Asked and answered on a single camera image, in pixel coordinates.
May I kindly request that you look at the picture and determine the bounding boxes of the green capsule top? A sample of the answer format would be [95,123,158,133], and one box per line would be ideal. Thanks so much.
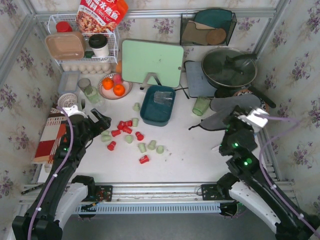
[132,102,141,112]

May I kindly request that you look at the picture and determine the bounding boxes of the white strainer basket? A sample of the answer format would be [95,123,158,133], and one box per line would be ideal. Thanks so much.
[57,93,78,108]

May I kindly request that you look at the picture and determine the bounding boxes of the green capsule tall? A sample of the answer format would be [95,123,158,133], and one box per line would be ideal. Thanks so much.
[138,142,147,153]

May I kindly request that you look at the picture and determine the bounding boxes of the flower patterned plate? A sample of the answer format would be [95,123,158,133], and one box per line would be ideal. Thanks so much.
[233,89,270,113]

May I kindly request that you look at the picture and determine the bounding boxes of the egg tray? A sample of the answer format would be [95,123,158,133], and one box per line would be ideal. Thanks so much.
[61,63,112,75]

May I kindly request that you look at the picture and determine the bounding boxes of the red lid jar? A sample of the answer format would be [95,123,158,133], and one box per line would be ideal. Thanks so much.
[55,21,73,33]

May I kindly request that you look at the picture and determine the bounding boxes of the clear plastic cup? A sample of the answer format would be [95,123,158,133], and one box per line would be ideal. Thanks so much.
[153,91,174,106]

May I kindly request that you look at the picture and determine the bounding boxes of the red snack bag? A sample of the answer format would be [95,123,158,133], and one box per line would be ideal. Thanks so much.
[75,0,129,34]

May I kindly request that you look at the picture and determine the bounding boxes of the grey green tumbler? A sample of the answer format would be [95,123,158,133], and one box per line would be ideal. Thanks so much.
[77,78,102,105]

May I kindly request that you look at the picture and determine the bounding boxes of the black mesh holder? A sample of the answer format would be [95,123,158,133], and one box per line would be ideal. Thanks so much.
[179,8,237,46]

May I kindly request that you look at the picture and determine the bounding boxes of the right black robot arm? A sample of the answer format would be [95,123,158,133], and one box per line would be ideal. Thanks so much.
[219,105,320,240]

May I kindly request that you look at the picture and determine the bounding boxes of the white cup black lid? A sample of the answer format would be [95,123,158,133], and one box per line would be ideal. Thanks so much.
[88,34,110,57]

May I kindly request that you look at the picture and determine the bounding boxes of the striped kitchen towel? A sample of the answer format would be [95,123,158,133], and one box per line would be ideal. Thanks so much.
[33,104,67,164]

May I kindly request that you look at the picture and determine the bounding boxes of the teal storage basket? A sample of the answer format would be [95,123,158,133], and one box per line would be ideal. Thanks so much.
[140,85,176,127]

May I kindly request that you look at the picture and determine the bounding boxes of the jar with black lid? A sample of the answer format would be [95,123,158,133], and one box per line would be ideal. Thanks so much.
[214,88,232,98]

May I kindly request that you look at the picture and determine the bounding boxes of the green glass cup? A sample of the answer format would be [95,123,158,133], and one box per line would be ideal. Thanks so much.
[192,96,212,116]

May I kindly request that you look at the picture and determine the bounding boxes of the white wire rack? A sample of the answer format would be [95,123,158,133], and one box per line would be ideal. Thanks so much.
[47,13,119,66]

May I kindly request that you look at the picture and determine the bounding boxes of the black frying pan with lid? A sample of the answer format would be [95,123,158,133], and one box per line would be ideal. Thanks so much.
[201,47,277,109]

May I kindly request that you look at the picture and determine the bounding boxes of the blue grey trivet mat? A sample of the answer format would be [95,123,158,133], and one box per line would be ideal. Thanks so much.
[184,60,217,98]

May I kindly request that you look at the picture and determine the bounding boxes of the clear storage box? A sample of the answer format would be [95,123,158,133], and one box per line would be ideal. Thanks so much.
[58,71,81,95]

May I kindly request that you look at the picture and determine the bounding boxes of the red capsule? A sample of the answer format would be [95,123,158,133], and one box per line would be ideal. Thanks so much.
[139,155,150,164]
[135,131,144,141]
[107,141,117,151]

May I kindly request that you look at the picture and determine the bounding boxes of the grey microfibre glove cloth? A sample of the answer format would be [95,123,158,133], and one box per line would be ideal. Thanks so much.
[188,93,262,132]

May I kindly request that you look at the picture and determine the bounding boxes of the light green cutting board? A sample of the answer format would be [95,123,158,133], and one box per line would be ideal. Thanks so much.
[121,39,184,88]

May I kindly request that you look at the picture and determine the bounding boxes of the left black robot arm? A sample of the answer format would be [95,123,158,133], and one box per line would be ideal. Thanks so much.
[12,105,112,240]

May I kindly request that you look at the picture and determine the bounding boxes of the beige plastic container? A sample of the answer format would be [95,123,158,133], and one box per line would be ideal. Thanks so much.
[45,31,86,61]

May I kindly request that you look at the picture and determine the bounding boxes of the fruit plate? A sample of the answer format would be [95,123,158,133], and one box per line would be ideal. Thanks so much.
[97,73,133,100]

